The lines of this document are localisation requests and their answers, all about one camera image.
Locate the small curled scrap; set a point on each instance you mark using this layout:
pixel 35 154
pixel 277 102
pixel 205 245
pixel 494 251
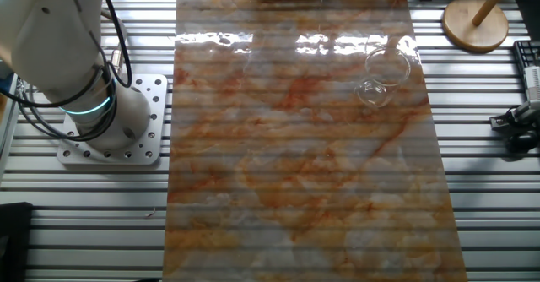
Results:
pixel 150 213

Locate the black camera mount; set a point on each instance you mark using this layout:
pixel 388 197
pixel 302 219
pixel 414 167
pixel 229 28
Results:
pixel 523 140

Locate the orange marble pattern mat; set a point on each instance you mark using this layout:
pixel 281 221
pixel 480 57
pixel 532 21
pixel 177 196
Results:
pixel 295 168

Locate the wooden mug tree stand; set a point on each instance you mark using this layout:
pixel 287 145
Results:
pixel 474 33

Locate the dark flat panel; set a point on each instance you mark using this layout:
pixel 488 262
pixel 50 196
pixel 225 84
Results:
pixel 529 14

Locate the black keyboard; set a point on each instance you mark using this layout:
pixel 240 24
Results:
pixel 525 52

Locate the black box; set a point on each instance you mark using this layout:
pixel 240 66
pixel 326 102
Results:
pixel 14 244

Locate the clear glass beaker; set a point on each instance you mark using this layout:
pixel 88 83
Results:
pixel 381 73

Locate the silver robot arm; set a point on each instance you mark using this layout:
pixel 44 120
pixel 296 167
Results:
pixel 55 41

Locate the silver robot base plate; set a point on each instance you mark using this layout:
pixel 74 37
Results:
pixel 116 158

